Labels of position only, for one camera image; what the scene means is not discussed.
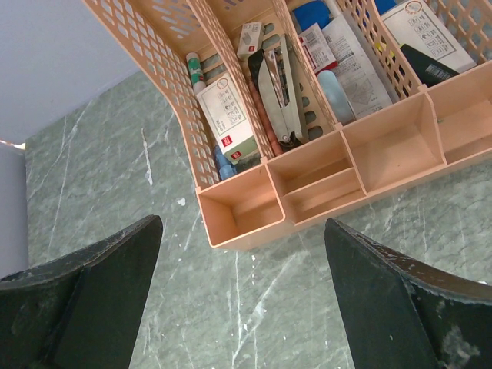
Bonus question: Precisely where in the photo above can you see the white black label pack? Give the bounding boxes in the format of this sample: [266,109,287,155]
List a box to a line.
[381,1,477,73]

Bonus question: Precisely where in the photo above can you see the orange plastic file organizer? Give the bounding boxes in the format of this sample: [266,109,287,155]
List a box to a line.
[87,1,491,251]

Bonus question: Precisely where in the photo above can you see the green white glue stick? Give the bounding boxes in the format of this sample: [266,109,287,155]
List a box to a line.
[186,52,207,95]

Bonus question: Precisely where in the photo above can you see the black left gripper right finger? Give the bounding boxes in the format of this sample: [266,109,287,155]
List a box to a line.
[324,218,491,368]

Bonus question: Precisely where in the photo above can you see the black card pack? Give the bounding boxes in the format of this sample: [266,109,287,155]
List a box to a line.
[400,44,459,87]

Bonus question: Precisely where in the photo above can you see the light blue plastic tube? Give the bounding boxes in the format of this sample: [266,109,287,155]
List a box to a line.
[317,70,355,125]

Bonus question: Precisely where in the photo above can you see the blue white stationery packs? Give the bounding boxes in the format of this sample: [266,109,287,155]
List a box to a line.
[291,1,396,120]

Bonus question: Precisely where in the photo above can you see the white red box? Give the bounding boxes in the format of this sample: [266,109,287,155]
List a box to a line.
[197,73,258,164]

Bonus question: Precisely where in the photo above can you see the blue pen cap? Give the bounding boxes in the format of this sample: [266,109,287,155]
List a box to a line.
[213,145,237,181]

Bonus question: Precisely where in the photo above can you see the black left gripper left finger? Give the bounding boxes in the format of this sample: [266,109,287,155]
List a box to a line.
[1,215,163,368]

